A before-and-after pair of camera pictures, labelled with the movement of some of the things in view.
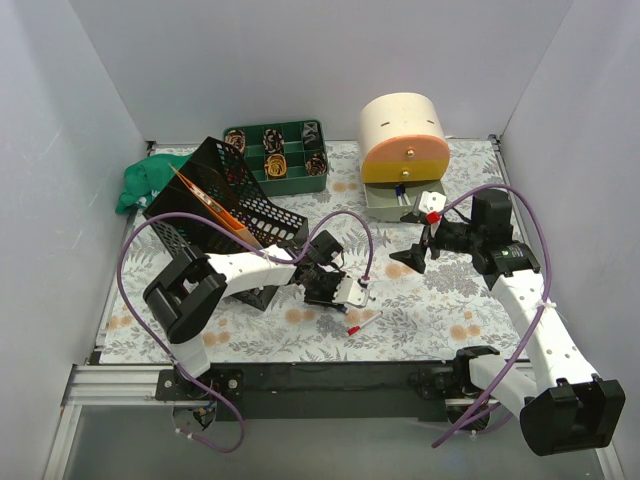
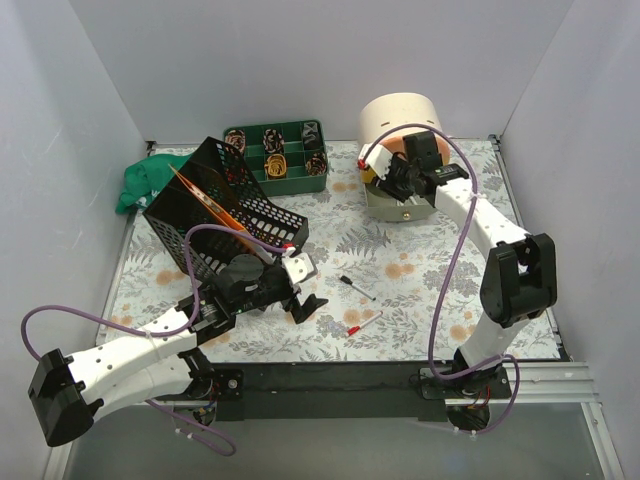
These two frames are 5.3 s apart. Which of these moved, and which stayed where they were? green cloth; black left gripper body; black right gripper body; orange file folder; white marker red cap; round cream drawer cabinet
Moved: black right gripper body; black left gripper body
Stayed: orange file folder; green cloth; round cream drawer cabinet; white marker red cap
